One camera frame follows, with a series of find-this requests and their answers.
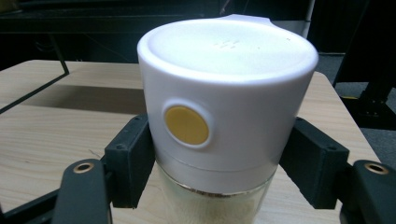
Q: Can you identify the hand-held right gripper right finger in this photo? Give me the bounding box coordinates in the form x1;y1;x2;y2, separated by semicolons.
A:
278;117;350;210

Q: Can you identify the glass jar of pale grains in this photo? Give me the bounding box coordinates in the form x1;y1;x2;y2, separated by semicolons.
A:
155;159;276;224

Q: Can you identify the white lid with yellow button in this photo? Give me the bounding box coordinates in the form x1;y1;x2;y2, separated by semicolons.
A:
136;13;319;198

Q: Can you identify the black metal frame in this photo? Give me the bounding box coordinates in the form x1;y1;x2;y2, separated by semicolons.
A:
0;32;70;115

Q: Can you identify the white pole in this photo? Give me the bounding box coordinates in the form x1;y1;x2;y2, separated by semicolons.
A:
300;0;316;39

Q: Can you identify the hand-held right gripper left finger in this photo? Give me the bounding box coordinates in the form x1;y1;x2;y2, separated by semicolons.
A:
104;113;156;209

